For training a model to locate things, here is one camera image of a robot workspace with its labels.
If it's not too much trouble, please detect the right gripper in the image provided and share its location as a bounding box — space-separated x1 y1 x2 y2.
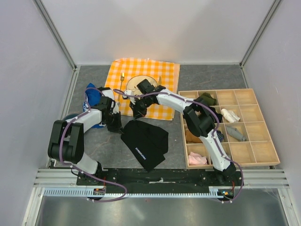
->
129 95 151 121

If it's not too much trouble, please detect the black underwear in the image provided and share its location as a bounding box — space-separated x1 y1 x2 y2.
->
213 111 223 123
121 120 169 172

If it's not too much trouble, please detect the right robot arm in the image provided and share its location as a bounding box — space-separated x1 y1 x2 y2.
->
130 79 236 186

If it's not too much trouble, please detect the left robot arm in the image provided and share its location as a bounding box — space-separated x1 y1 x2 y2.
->
48 97 123 185

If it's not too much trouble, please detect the blue underwear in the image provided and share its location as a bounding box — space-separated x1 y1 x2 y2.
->
81 83 106 129

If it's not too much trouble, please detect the brown rolled underwear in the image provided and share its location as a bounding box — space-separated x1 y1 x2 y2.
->
185 130 202 144

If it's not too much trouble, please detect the dark green rolled underwear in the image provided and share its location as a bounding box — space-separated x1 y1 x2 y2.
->
200 92 217 106

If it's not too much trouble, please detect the pink rolled underwear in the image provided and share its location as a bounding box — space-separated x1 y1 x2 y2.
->
188 152 208 165

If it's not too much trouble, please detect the black rolled underwear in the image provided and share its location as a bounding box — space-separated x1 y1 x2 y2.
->
213 111 223 123

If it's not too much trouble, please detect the striped rolled underwear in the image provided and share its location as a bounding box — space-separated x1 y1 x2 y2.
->
216 130 224 142

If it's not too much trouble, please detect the white rolled underwear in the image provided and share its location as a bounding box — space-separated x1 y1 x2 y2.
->
221 108 240 123

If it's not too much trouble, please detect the grey rolled underwear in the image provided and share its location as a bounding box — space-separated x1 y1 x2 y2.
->
226 126 246 142

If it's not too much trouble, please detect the decorated ceramic plate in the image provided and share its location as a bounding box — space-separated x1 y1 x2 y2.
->
126 75 158 95

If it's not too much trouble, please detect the gold knife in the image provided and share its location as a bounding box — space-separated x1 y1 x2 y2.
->
158 76 162 86

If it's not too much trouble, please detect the gold fork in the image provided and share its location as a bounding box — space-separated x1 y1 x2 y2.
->
118 72 125 101

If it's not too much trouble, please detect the orange checkered cloth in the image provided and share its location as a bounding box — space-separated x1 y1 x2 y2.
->
105 57 180 121

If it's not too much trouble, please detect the blue ceramic bowl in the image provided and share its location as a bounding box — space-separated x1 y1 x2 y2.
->
63 113 79 121

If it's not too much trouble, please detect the wooden compartment tray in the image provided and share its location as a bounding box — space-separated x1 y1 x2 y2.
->
177 88 281 169

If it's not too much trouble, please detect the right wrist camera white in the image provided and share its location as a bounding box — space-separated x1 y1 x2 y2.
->
122 90 135 103

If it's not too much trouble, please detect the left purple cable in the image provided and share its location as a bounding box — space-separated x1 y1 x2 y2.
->
58 87 129 203

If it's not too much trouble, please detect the purple cable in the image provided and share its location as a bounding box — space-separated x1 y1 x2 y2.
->
112 88 245 204
58 87 129 203

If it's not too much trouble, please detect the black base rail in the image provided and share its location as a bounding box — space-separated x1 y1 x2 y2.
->
76 168 242 194

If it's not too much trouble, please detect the grey cable duct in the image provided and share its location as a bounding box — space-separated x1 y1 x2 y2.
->
43 187 224 198

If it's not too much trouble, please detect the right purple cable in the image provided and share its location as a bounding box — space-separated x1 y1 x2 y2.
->
112 88 245 204

